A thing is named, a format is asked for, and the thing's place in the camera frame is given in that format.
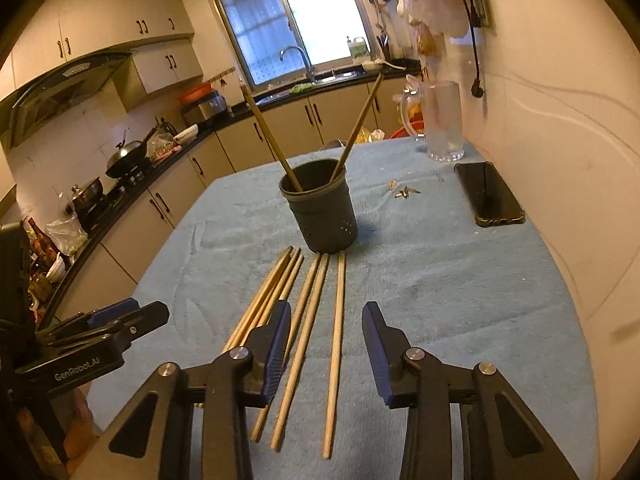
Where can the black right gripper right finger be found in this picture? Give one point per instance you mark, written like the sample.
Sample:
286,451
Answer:
386,347

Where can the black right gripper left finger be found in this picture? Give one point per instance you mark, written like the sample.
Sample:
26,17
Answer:
267,345

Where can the light wooden chopstick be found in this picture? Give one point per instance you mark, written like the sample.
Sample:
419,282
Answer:
336,356
281,292
297,316
257,300
298,362
239,338
357,127

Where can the dark wooden chopstick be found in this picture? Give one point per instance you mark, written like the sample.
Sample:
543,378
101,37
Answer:
260,119

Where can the left hand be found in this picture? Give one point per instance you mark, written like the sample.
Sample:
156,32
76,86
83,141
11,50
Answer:
79,435

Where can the blue table cloth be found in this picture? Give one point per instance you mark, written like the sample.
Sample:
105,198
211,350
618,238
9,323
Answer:
463,293

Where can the dark green utensil holder cup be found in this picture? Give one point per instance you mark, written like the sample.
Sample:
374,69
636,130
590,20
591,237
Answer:
323,210

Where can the steel pot with lid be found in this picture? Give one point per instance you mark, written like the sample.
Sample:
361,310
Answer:
85,196

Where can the small keys on table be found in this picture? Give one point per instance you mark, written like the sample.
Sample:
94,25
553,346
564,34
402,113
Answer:
401,191

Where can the black smartphone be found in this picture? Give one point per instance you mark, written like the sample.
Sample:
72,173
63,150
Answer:
491,200

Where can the white bowl on counter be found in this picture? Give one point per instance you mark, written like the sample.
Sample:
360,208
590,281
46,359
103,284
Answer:
187,135

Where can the black wok with lid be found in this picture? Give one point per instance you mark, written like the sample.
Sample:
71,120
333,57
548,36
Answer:
128,155

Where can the range hood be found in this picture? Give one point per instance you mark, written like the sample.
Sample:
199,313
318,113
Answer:
29,108

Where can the red plastic basin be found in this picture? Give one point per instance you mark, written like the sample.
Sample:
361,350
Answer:
418,127

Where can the clear glass pitcher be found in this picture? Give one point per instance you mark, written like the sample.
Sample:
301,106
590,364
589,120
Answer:
440,106

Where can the orange basin on shelf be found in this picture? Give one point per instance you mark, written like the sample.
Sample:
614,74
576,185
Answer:
195,94

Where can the green detergent bottle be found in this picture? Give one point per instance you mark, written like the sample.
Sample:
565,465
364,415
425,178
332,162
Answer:
358,50

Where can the window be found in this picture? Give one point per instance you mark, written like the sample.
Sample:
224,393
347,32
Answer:
277,41

